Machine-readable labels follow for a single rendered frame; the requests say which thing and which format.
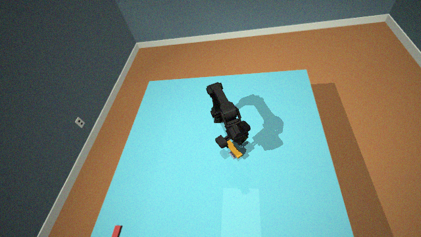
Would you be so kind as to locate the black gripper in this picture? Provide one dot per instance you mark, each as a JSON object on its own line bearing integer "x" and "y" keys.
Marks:
{"x": 222, "y": 142}

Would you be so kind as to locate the yellow rectangular bar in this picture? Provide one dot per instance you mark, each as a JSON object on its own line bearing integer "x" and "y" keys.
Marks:
{"x": 234, "y": 149}

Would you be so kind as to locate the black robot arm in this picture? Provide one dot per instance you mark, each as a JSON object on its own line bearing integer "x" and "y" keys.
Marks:
{"x": 226, "y": 112}

